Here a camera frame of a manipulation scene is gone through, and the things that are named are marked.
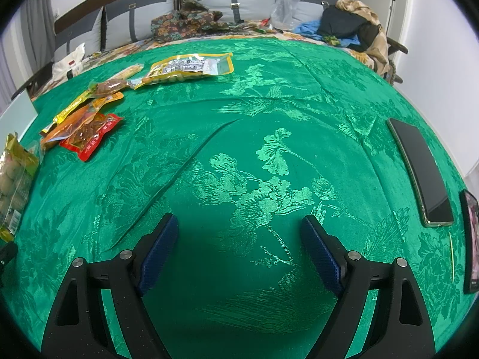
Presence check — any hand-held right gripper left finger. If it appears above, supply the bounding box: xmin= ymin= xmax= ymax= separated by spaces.
xmin=41 ymin=213 xmax=180 ymax=359

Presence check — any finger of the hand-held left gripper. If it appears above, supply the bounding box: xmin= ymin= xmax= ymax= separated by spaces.
xmin=0 ymin=241 xmax=19 ymax=272

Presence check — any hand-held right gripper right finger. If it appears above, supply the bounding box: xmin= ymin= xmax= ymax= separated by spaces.
xmin=300 ymin=215 xmax=437 ymax=359

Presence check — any gold green egg snack packet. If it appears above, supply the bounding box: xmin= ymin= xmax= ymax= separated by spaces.
xmin=0 ymin=132 xmax=40 ymax=242

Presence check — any red snack packet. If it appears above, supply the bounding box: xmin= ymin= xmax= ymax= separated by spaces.
xmin=60 ymin=113 xmax=124 ymax=162

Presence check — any orange snack packet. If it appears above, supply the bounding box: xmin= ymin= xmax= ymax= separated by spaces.
xmin=40 ymin=92 xmax=124 ymax=149

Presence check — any long yellow snack packet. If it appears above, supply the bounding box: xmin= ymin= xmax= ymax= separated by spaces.
xmin=40 ymin=82 xmax=98 ymax=135

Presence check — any brown meat green snack packet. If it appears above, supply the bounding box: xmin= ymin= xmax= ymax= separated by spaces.
xmin=89 ymin=78 xmax=150 ymax=98

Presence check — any beige sausage stick packet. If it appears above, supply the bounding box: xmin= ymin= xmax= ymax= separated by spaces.
xmin=107 ymin=63 xmax=144 ymax=83

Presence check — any yellow-edged clear zip snack bag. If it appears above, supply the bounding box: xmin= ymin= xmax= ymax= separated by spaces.
xmin=133 ymin=53 xmax=235 ymax=90

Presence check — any black smartphone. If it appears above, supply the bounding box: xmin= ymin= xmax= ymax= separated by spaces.
xmin=386 ymin=117 xmax=455 ymax=229

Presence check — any pale white side panel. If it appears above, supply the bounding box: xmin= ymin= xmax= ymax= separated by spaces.
xmin=0 ymin=90 xmax=39 ymax=147

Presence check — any green floral brocade blanket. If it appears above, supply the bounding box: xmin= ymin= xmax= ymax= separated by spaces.
xmin=0 ymin=37 xmax=479 ymax=359

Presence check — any smartphone with lit screen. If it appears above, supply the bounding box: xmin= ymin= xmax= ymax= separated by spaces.
xmin=460 ymin=189 xmax=479 ymax=294

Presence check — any white plastic bag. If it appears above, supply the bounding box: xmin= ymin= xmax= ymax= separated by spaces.
xmin=51 ymin=43 xmax=86 ymax=83

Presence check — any floral bedsheet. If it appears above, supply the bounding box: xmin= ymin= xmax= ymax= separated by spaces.
xmin=34 ymin=30 xmax=398 ymax=95

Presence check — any grey curtain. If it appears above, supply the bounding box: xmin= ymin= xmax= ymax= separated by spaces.
xmin=0 ymin=0 xmax=57 ymax=110

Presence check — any dark wooden chair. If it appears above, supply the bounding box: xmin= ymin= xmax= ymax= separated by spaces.
xmin=385 ymin=36 xmax=409 ymax=83

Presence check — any blue cloth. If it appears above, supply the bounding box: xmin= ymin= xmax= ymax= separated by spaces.
xmin=294 ymin=22 xmax=360 ymax=48

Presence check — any dark floral patterned cloth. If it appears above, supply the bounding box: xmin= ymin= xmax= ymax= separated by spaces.
xmin=151 ymin=0 xmax=263 ymax=43

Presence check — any black bag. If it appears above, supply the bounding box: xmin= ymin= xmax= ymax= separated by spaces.
xmin=318 ymin=5 xmax=383 ymax=52

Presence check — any red green snack wrapper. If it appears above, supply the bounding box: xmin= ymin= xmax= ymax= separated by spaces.
xmin=257 ymin=19 xmax=286 ymax=34

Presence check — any clear plastic bag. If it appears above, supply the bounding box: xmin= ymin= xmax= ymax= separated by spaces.
xmin=270 ymin=0 xmax=302 ymax=31

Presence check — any dark wooden side rail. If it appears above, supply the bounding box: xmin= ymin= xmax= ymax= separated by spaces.
xmin=11 ymin=62 xmax=55 ymax=101

